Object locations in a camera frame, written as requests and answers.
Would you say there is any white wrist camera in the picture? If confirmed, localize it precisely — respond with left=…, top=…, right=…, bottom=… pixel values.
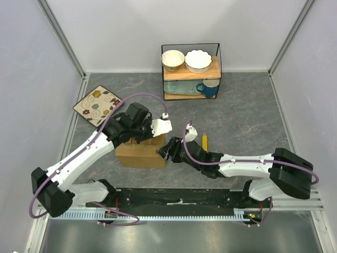
left=185, top=124, right=198, bottom=142
left=151, top=113, right=172, bottom=137

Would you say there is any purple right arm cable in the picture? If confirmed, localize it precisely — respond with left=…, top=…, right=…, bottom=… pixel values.
left=182, top=120, right=321, bottom=228

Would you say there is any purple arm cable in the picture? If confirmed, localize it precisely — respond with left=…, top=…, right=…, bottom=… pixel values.
left=28, top=92, right=170, bottom=228
left=182, top=120, right=321, bottom=228

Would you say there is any brown cardboard express box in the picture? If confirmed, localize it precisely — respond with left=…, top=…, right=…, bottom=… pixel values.
left=115, top=134, right=166, bottom=169

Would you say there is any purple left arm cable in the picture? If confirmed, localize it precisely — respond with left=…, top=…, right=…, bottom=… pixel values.
left=28, top=92, right=170, bottom=228

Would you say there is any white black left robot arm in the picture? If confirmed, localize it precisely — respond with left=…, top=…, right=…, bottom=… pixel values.
left=31, top=102, right=172, bottom=217

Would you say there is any yellow utility knife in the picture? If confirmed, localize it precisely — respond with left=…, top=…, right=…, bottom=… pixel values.
left=202, top=133, right=208, bottom=152

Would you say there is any cream ceramic bowl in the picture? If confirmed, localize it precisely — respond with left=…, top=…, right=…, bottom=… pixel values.
left=162, top=50, right=185, bottom=72

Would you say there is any black wire wooden shelf rack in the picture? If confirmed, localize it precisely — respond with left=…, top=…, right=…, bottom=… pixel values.
left=161, top=43, right=222, bottom=101

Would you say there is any floral square coaster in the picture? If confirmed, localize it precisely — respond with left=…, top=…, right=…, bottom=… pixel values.
left=73, top=85, right=122, bottom=127

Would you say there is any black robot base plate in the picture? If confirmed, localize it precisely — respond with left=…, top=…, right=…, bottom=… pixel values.
left=85, top=187, right=273, bottom=217

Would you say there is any pale green rectangular plate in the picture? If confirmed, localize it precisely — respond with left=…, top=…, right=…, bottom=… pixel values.
left=163, top=80, right=200, bottom=95

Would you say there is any grey slotted cable duct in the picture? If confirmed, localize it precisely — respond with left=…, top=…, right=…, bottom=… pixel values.
left=54, top=208, right=251, bottom=222

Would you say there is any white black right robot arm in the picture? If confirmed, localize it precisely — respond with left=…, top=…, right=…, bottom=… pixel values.
left=158, top=137, right=319, bottom=208

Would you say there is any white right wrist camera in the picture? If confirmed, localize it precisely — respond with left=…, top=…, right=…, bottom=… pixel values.
left=185, top=124, right=198, bottom=142

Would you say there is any blue mug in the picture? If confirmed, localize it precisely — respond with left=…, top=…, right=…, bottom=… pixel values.
left=196, top=79, right=220, bottom=98

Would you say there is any white scalloped bowl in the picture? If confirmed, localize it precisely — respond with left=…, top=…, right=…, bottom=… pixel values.
left=185, top=50, right=212, bottom=74

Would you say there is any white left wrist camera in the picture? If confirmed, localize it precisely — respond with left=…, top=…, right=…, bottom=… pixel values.
left=151, top=113, right=172, bottom=137

